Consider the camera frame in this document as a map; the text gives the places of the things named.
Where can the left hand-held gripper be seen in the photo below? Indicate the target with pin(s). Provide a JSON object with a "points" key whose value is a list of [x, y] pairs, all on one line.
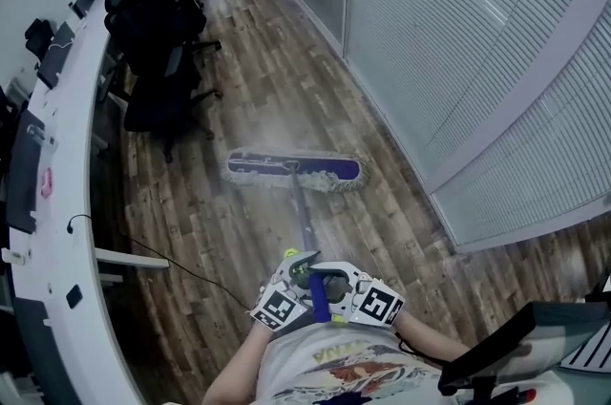
{"points": [[278, 308]]}

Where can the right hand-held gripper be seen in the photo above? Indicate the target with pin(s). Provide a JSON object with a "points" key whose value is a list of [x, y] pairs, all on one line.
{"points": [[379, 303]]}

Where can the blue mop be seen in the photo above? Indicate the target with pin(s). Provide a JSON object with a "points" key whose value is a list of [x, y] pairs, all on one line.
{"points": [[319, 298]]}

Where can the person's right forearm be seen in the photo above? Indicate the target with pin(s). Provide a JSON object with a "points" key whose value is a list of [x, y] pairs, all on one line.
{"points": [[429, 336]]}

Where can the person's left forearm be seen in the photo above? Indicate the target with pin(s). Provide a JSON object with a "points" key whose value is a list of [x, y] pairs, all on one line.
{"points": [[238, 369]]}

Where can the wooden floor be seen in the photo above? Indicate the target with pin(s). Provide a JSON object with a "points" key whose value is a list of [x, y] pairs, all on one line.
{"points": [[286, 83]]}

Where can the person's left neon shoe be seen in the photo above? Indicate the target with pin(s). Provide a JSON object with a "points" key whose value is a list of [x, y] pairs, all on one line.
{"points": [[290, 254]]}

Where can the person's white printed t-shirt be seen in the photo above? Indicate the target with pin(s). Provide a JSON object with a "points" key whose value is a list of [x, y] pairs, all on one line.
{"points": [[343, 374]]}

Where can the black body-worn device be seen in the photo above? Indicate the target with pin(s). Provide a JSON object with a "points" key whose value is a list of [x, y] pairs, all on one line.
{"points": [[491, 350]]}

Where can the narrow white window blinds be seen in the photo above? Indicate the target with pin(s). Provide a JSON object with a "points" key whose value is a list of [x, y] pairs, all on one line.
{"points": [[525, 183]]}

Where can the black phone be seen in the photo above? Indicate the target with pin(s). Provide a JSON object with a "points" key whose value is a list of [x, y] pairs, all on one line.
{"points": [[74, 296]]}

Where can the long white curved desk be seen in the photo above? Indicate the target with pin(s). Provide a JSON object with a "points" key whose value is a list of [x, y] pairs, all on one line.
{"points": [[67, 202]]}

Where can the black slatted rack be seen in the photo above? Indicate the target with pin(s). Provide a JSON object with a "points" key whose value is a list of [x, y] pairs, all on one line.
{"points": [[587, 350]]}

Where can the black mesh office chair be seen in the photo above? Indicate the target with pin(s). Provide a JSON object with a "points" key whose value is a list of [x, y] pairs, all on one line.
{"points": [[153, 59]]}

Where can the pink desk item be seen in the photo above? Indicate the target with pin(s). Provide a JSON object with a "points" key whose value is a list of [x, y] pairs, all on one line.
{"points": [[47, 183]]}

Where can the clear plastic bottle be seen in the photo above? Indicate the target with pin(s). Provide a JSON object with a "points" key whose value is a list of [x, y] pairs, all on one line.
{"points": [[36, 134]]}

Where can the wide white window blinds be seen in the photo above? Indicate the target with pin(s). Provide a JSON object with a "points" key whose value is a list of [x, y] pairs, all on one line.
{"points": [[453, 11]]}

